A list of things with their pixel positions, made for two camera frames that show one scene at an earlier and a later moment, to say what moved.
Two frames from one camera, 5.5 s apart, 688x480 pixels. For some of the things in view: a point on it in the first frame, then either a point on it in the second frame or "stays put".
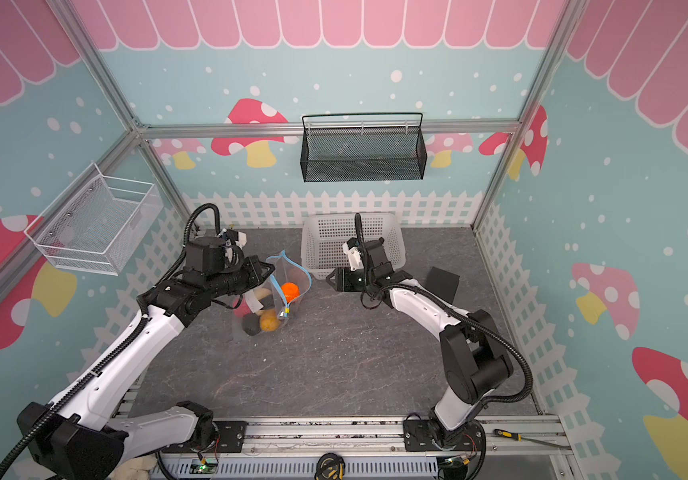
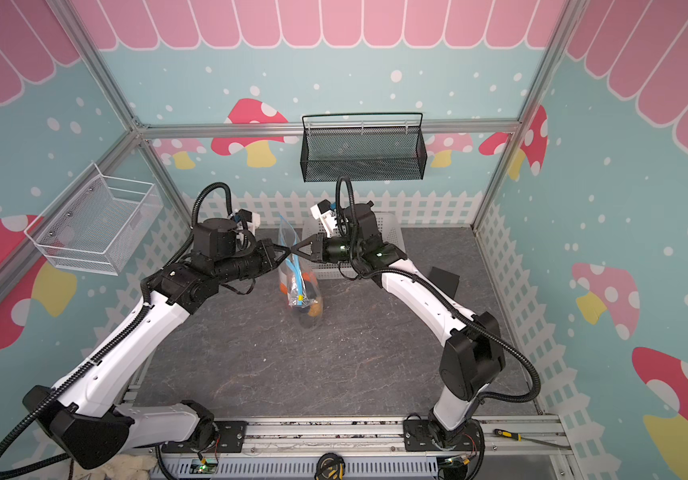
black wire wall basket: (359, 147) stays put
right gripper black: (340, 279) → (319, 248)
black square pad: (443, 284) stays put
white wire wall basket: (97, 223) stays put
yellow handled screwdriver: (521, 438) stays put
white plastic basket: (324, 235) stays put
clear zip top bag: (263, 310) → (298, 280)
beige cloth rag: (136, 468) stays put
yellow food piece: (269, 321) → (315, 310)
